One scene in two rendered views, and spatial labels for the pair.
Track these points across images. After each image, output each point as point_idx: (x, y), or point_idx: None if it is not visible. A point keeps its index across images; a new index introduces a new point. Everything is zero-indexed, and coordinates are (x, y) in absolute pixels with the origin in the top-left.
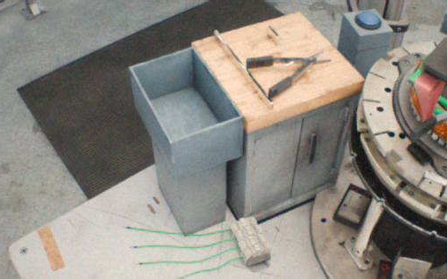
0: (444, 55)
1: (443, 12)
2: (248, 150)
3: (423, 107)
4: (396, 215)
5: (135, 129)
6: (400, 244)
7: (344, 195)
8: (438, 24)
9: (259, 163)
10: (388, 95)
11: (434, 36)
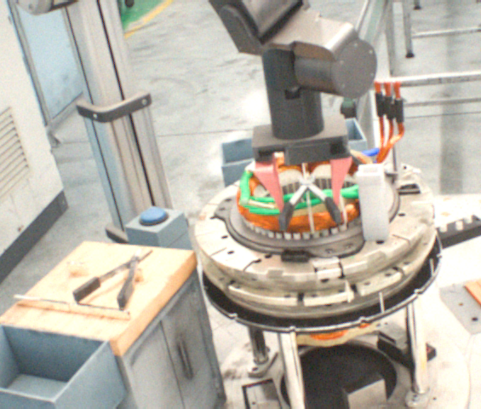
0: (264, 135)
1: (194, 242)
2: (130, 381)
3: (275, 193)
4: (316, 330)
5: None
6: (337, 405)
7: (245, 398)
8: (197, 256)
9: (146, 399)
10: (228, 239)
11: (201, 271)
